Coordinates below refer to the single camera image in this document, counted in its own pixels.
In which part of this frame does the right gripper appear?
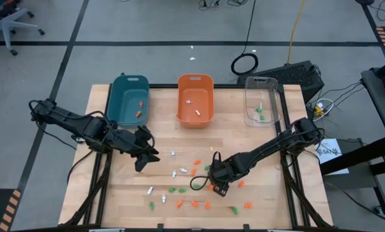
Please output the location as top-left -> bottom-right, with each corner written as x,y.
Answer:
208,155 -> 247,198

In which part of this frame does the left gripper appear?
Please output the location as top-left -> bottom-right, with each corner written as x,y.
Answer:
113,124 -> 160,173

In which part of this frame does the teal plastic bin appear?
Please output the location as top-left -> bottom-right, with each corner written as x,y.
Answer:
106,74 -> 151,129

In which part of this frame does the orange plastic bin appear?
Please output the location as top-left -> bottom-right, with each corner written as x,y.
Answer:
176,73 -> 215,129

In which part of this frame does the clear plastic bin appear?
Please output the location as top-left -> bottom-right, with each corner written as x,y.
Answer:
243,76 -> 282,128

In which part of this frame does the white printed paper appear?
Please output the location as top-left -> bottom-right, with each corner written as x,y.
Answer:
314,137 -> 350,177

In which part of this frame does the black mesh computer case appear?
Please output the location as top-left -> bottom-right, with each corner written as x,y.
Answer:
236,60 -> 326,104

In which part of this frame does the black side stand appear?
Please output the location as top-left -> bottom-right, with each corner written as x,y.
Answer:
319,135 -> 385,216

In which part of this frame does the black desk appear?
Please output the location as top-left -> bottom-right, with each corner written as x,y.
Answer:
361,56 -> 385,152

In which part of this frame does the grey office chair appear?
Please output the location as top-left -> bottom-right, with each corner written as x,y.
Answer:
0,0 -> 46,57

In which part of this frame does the black table frame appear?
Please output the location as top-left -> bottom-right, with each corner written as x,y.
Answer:
63,82 -> 333,232

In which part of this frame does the black coiled cable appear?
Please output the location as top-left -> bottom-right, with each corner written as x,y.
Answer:
230,0 -> 259,77

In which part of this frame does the black cable bundle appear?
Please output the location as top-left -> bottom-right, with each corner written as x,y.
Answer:
198,0 -> 242,8

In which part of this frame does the yellow cable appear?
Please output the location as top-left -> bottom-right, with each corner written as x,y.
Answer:
286,0 -> 306,64

